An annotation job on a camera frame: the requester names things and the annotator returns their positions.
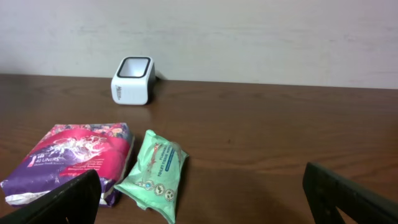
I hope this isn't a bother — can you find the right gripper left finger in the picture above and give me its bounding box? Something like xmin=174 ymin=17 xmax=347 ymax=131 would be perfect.
xmin=1 ymin=169 xmax=101 ymax=224

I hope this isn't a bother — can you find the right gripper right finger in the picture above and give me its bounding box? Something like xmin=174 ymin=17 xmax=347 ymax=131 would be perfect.
xmin=302 ymin=162 xmax=397 ymax=224

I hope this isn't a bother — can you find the pink purple liners pack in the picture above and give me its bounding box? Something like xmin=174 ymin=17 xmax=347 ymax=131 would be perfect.
xmin=1 ymin=123 xmax=134 ymax=207

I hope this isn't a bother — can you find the green tissue wipes pack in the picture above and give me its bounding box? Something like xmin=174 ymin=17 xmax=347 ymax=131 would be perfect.
xmin=115 ymin=129 xmax=188 ymax=223

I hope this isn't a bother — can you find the white barcode scanner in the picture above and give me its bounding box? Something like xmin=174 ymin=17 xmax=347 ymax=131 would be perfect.
xmin=111 ymin=56 xmax=156 ymax=105

